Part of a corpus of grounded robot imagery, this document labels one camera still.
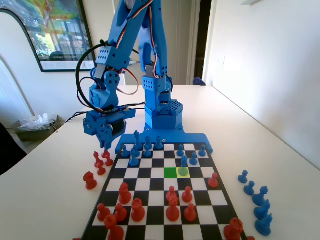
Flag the blue pawn moved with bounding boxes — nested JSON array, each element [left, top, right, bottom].
[[178, 154, 190, 178]]

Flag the blue king chess piece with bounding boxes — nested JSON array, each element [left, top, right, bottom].
[[133, 129, 141, 151]]

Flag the red knight chess piece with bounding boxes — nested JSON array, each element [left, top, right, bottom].
[[83, 171, 98, 190]]

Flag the blue board mounting plate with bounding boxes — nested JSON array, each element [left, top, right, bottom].
[[114, 124, 215, 155]]

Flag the red queen chess piece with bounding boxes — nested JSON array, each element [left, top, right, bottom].
[[165, 194, 181, 223]]

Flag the clear plastic bags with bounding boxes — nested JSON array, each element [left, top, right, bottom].
[[18, 112, 59, 131]]

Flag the cardboard box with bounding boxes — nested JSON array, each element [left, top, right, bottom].
[[11, 113, 66, 143]]

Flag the framed poster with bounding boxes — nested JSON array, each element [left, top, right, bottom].
[[0, 0, 100, 74]]

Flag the black and white chessboard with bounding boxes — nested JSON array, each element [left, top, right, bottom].
[[81, 142, 248, 240]]

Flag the arched white panel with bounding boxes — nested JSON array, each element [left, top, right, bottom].
[[0, 9, 36, 121]]

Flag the red white servo wire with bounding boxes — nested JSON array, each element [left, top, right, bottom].
[[116, 66, 140, 96]]

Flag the black camera cable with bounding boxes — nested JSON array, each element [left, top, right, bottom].
[[75, 39, 111, 112]]

